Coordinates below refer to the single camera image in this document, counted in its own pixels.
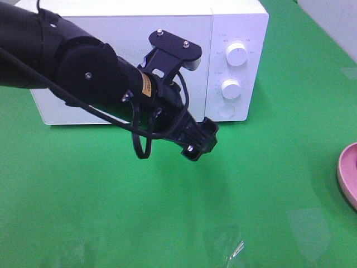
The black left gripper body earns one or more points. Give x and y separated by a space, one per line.
164 112

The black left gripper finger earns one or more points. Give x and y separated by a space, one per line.
204 131
194 145

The round white door button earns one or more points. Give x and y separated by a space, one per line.
226 111

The white microwave knob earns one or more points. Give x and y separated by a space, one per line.
231 89
236 54

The pink round plate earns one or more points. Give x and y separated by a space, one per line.
346 173

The white microwave door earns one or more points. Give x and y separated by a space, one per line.
128 36

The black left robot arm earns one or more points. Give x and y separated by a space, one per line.
43 50

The white microwave oven body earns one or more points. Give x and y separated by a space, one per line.
244 21

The clear tape patch centre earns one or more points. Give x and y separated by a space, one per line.
224 246

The clear tape patch far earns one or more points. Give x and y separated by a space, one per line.
350 73

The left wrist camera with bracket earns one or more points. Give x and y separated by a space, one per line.
169 53

